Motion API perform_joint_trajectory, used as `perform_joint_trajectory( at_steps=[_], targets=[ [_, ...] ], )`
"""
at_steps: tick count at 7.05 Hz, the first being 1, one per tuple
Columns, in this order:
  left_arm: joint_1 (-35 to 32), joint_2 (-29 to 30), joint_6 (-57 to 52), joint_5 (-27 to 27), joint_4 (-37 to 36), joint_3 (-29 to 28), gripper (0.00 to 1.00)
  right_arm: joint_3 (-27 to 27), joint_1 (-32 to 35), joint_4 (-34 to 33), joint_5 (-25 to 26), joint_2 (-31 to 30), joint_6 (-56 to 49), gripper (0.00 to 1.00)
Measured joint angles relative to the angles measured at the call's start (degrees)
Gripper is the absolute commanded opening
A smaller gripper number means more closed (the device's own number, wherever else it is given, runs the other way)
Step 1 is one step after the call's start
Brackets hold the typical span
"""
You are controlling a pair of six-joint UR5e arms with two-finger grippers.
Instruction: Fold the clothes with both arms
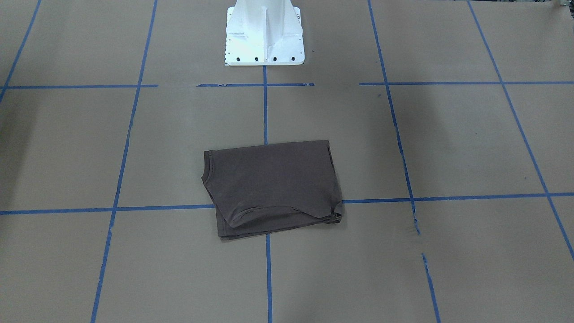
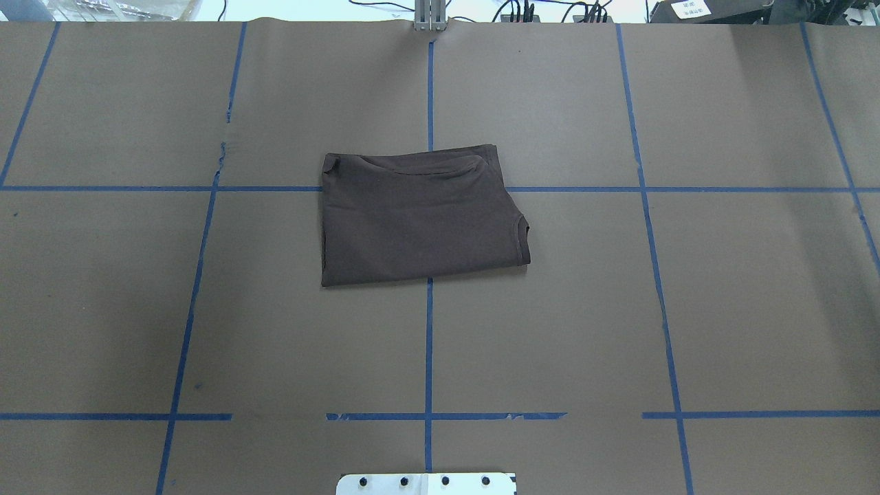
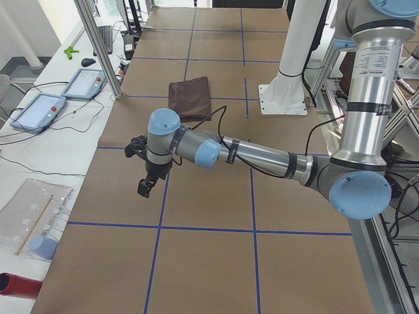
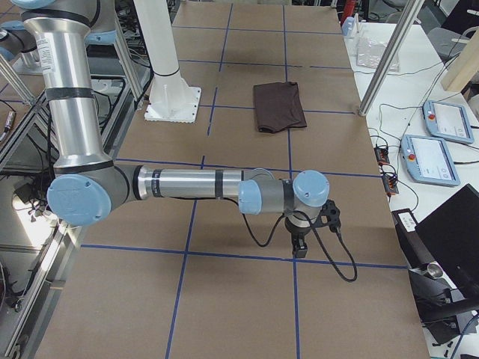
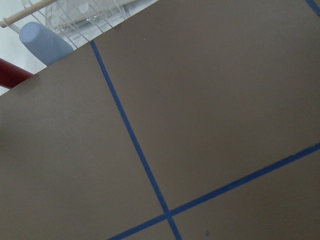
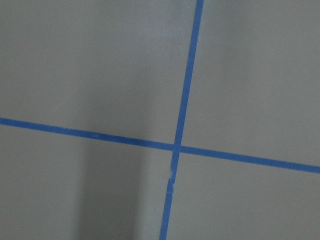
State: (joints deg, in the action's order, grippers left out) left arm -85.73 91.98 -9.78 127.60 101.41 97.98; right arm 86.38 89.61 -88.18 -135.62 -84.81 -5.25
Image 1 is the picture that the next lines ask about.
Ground white pedestal column base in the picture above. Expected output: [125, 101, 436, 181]
[224, 0, 305, 66]

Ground dark brown t-shirt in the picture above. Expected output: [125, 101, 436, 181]
[201, 140, 343, 240]

